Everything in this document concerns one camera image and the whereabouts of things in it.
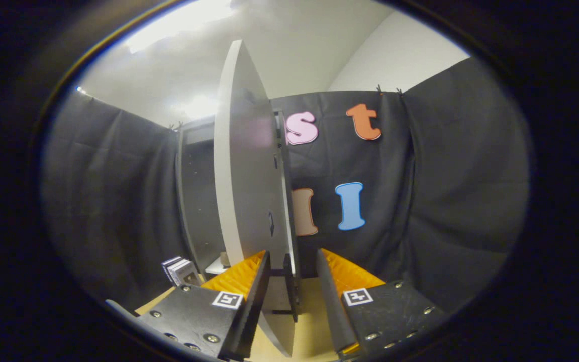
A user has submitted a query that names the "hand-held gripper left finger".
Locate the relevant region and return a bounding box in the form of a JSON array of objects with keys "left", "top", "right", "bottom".
[{"left": 106, "top": 250, "right": 271, "bottom": 360}]

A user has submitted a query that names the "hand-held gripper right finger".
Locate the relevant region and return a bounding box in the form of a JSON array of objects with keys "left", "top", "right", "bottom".
[{"left": 316, "top": 248, "right": 446, "bottom": 359}]

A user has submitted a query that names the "black door handle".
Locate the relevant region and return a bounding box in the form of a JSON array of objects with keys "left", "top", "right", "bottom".
[{"left": 271, "top": 253, "right": 301, "bottom": 323}]

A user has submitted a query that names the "grey shoe cabinet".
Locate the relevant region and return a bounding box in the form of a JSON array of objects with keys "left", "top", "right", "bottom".
[{"left": 175, "top": 108, "right": 301, "bottom": 278}]

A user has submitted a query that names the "white shoe cabinet door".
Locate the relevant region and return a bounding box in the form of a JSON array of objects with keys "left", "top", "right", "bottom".
[{"left": 213, "top": 39, "right": 301, "bottom": 358}]

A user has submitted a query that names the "upright dark-edged book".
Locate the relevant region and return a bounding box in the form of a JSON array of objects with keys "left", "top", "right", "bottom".
[{"left": 161, "top": 256, "right": 183, "bottom": 282}]

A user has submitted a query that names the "black backdrop cloth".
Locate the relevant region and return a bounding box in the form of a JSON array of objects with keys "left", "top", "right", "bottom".
[{"left": 41, "top": 55, "right": 531, "bottom": 315}]

